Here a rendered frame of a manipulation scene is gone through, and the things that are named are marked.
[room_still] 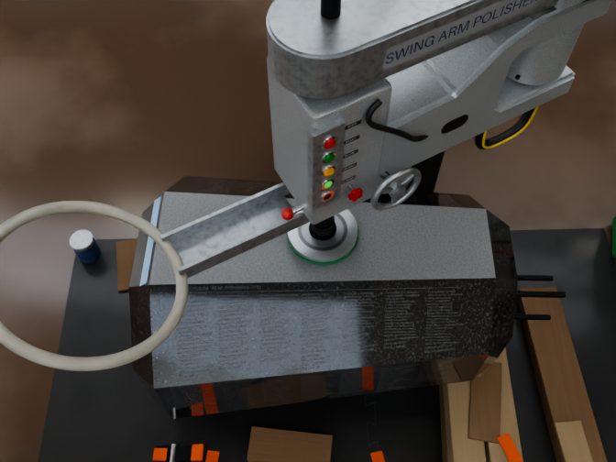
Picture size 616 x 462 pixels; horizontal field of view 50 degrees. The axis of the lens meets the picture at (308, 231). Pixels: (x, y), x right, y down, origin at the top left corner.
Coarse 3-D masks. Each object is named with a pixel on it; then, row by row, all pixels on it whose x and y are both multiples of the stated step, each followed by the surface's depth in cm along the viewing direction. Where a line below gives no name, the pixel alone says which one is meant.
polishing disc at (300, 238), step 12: (336, 216) 202; (348, 216) 202; (300, 228) 200; (336, 228) 200; (348, 228) 200; (300, 240) 198; (312, 240) 198; (336, 240) 198; (348, 240) 198; (300, 252) 195; (312, 252) 195; (324, 252) 195; (336, 252) 195
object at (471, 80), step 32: (608, 0) 161; (512, 32) 154; (544, 32) 157; (416, 64) 164; (448, 64) 161; (480, 64) 156; (416, 96) 159; (448, 96) 160; (480, 96) 165; (512, 96) 179; (544, 96) 184; (384, 128) 149; (416, 128) 162; (448, 128) 170; (480, 128) 179; (384, 160) 166; (416, 160) 174
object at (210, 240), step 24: (264, 192) 178; (288, 192) 183; (216, 216) 174; (240, 216) 179; (264, 216) 179; (192, 240) 174; (216, 240) 175; (240, 240) 170; (264, 240) 174; (192, 264) 166; (216, 264) 171
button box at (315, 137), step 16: (320, 128) 138; (336, 128) 139; (320, 144) 140; (336, 144) 144; (320, 160) 145; (336, 160) 149; (320, 176) 150; (336, 176) 154; (320, 192) 156; (336, 192) 160
